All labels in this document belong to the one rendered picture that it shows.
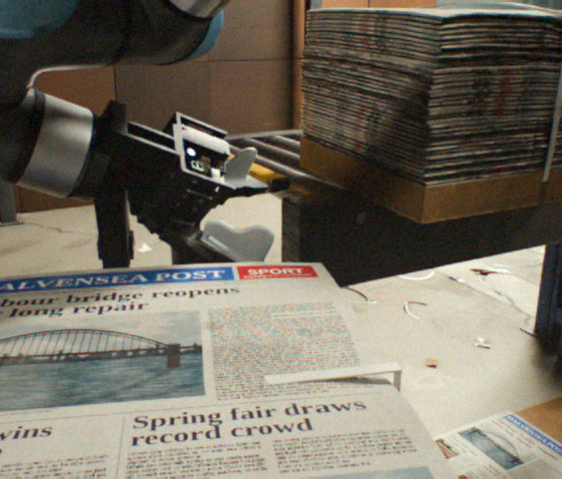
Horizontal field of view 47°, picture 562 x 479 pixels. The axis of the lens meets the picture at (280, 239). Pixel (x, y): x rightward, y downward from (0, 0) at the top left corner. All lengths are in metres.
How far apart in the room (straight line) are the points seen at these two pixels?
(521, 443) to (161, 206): 1.41
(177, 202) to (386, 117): 0.32
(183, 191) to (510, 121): 0.41
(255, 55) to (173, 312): 3.83
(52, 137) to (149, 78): 3.49
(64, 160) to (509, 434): 1.51
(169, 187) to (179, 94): 3.53
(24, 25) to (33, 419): 0.23
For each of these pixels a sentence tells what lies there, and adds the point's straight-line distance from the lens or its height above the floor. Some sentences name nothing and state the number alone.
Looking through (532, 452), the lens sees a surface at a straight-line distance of 1.80.
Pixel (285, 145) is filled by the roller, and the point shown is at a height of 0.79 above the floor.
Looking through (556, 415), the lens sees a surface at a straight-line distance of 1.99.
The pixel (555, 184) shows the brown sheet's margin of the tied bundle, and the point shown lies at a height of 0.82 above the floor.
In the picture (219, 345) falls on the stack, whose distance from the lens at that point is 0.40.
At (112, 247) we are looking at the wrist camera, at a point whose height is 0.82.
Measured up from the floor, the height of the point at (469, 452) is 0.01.
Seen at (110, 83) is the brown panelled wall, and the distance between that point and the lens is 3.94.
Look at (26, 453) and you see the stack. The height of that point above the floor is 0.83.
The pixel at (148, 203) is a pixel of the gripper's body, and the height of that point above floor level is 0.87.
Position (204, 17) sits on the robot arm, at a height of 1.02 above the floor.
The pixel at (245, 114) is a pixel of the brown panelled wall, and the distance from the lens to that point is 4.23.
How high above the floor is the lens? 1.01
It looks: 18 degrees down
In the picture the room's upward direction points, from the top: straight up
